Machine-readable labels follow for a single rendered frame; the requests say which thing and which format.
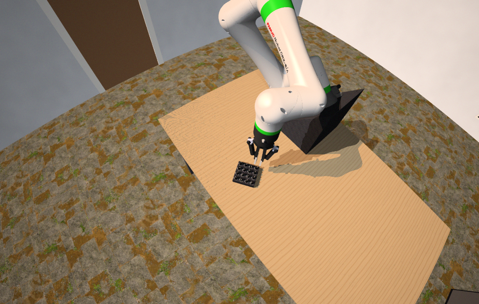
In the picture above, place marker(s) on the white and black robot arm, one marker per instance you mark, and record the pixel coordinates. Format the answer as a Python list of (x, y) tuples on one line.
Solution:
[(309, 92)]

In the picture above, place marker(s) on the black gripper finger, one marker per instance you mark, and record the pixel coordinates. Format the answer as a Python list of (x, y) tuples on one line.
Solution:
[(269, 155), (252, 150)]

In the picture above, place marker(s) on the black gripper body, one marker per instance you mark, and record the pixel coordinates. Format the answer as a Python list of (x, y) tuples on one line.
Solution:
[(262, 145)]

